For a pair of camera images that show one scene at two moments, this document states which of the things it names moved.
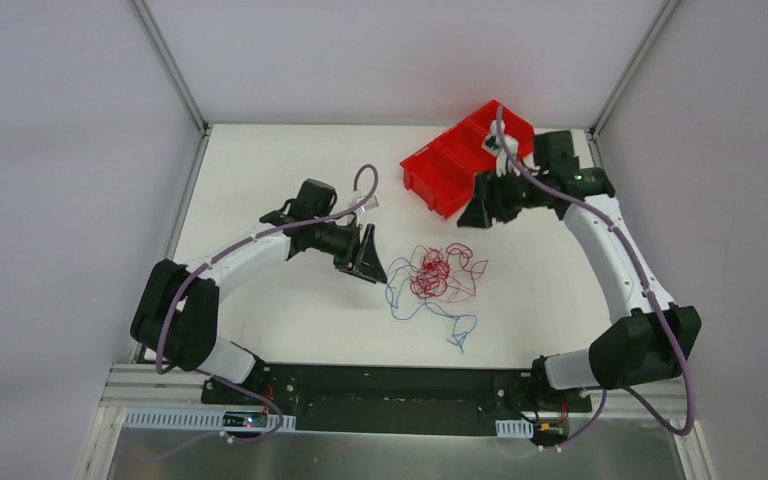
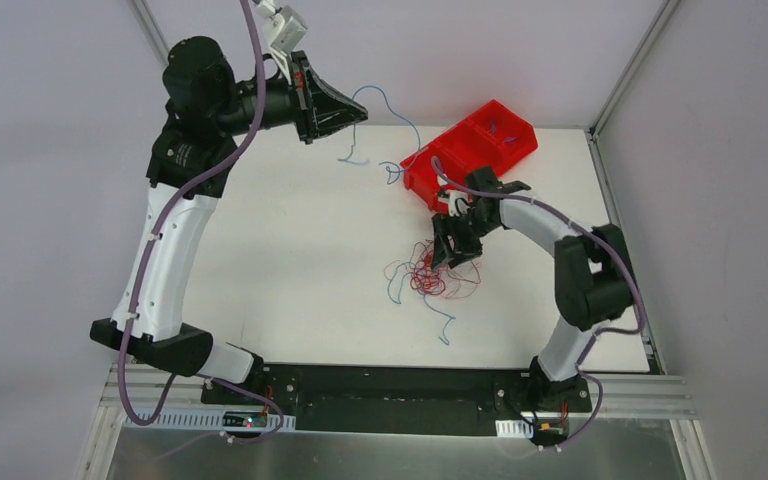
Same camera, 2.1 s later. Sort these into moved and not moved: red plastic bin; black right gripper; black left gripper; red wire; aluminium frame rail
Moved: black right gripper; black left gripper
Not moved: red plastic bin; aluminium frame rail; red wire
